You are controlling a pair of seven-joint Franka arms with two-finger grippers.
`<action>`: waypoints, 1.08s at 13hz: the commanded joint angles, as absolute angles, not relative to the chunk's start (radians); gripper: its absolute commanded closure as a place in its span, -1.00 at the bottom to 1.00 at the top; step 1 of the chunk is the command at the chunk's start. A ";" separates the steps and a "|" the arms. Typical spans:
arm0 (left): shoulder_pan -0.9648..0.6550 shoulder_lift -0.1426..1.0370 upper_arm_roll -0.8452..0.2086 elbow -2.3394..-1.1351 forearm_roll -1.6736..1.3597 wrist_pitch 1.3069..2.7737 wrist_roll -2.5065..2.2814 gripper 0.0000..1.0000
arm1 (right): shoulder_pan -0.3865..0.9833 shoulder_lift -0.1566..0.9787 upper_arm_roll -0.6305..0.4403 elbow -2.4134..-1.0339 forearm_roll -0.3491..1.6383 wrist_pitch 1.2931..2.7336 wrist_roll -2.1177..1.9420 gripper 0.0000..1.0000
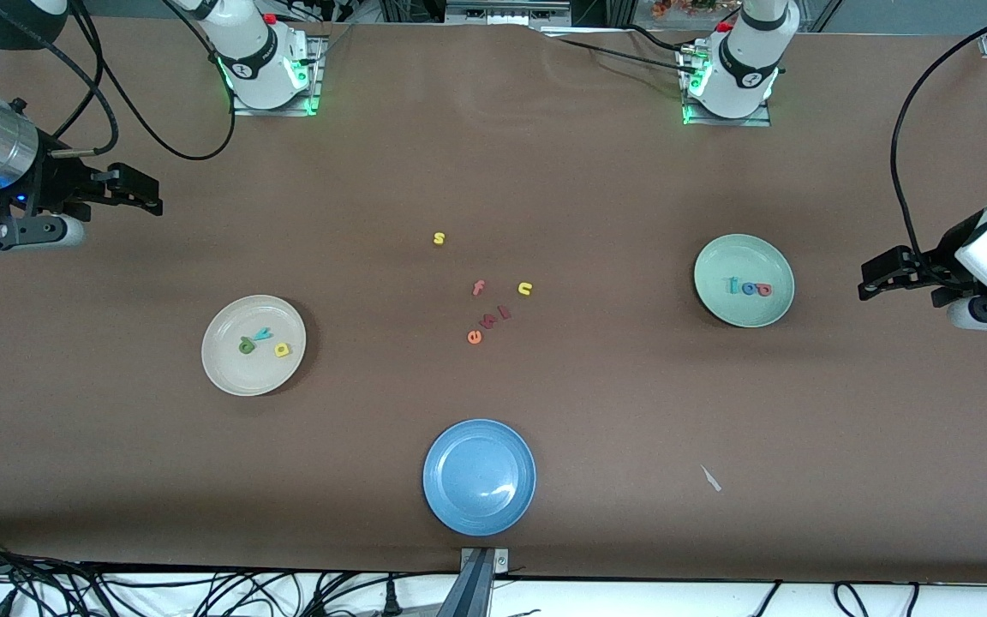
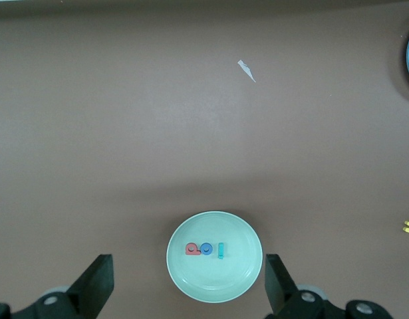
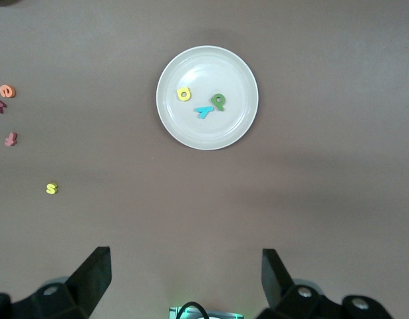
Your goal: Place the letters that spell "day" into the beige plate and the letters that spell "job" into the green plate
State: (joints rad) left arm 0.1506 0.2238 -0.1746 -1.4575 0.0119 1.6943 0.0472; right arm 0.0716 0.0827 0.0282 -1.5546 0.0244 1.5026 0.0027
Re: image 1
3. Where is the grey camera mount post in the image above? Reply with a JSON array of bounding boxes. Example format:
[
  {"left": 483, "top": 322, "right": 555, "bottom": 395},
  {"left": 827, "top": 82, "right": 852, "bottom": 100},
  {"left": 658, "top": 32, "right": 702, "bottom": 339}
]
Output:
[{"left": 438, "top": 548, "right": 511, "bottom": 617}]

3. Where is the black base cable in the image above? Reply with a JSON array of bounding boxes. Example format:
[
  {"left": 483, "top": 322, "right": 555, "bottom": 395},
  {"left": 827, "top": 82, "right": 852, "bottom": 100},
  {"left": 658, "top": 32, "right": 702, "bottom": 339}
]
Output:
[
  {"left": 545, "top": 36, "right": 691, "bottom": 74},
  {"left": 622, "top": 24, "right": 690, "bottom": 54}
]

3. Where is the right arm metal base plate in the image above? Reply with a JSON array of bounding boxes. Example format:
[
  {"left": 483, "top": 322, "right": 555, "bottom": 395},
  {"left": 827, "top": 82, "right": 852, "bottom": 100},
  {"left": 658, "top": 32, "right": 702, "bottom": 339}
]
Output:
[{"left": 230, "top": 36, "right": 325, "bottom": 117}]

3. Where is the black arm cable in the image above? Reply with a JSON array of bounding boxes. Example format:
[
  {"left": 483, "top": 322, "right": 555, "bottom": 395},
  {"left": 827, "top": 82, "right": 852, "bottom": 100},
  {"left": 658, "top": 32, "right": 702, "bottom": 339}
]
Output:
[
  {"left": 48, "top": 0, "right": 237, "bottom": 162},
  {"left": 890, "top": 0, "right": 987, "bottom": 288}
]

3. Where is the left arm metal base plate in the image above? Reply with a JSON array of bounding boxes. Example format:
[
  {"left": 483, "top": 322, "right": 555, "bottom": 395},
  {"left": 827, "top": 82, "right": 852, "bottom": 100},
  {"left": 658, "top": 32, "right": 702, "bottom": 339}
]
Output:
[{"left": 680, "top": 43, "right": 773, "bottom": 128}]

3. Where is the beige brown plate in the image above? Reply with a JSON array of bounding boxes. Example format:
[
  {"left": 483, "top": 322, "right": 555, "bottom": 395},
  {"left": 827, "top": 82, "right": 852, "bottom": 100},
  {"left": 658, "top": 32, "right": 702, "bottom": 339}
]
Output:
[{"left": 201, "top": 295, "right": 308, "bottom": 397}]

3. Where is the brown table cover sheet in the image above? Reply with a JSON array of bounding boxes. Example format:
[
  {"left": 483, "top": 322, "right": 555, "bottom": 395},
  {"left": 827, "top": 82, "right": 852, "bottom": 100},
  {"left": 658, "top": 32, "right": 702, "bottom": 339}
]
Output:
[{"left": 0, "top": 13, "right": 987, "bottom": 584}]

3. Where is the blue plate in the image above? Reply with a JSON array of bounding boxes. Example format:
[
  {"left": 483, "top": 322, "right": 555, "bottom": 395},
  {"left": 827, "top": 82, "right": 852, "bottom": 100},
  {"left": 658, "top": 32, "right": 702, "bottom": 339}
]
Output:
[{"left": 422, "top": 418, "right": 537, "bottom": 537}]

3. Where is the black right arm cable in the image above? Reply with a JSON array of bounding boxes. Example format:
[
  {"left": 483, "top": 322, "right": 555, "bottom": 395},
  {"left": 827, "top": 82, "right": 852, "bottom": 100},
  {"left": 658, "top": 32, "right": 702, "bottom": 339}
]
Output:
[{"left": 48, "top": 0, "right": 237, "bottom": 162}]

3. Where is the aluminium frame bar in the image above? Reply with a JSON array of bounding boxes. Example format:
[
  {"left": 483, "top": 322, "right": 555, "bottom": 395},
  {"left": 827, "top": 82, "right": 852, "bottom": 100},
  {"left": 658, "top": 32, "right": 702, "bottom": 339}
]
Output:
[{"left": 446, "top": 0, "right": 571, "bottom": 25}]

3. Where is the green plate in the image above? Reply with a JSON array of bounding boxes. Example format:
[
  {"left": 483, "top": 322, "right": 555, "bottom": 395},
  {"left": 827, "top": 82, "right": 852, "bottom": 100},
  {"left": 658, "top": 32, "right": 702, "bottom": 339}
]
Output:
[{"left": 693, "top": 233, "right": 796, "bottom": 329}]

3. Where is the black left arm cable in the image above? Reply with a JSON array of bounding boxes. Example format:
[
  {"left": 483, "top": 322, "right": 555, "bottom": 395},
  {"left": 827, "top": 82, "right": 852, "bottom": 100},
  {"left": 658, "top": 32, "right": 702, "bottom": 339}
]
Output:
[{"left": 890, "top": 0, "right": 987, "bottom": 288}]

